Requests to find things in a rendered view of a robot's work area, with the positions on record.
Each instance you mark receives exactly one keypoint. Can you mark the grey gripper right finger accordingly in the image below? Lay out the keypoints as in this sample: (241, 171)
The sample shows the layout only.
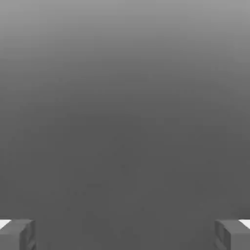
(234, 236)

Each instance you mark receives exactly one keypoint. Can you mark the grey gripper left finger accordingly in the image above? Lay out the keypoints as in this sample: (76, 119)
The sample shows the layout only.
(13, 236)

